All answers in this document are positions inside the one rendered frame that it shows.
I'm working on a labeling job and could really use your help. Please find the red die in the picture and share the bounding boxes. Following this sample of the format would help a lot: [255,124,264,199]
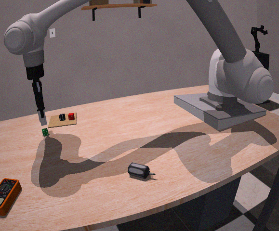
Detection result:
[68,113,75,120]

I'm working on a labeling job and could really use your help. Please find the green die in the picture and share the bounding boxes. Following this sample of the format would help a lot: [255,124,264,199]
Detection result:
[42,128,49,136]

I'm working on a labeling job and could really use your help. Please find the tan mat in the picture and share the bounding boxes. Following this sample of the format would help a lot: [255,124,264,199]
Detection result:
[48,113,77,128]

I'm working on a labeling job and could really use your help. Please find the orange digital multimeter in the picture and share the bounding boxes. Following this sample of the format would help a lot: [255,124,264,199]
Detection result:
[0,178,22,216]

